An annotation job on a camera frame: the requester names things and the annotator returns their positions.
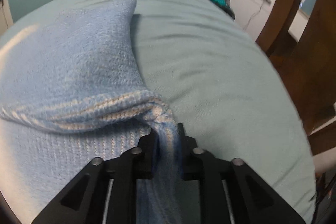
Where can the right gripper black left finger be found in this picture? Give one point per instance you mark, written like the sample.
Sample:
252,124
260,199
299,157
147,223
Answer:
105,191

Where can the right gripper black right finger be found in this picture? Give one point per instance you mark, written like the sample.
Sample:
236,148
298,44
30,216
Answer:
231,191

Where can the light blue knit sweater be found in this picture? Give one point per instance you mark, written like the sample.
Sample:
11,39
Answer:
71,91

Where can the teal bed sheet mattress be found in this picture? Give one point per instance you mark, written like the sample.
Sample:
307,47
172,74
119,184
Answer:
220,85

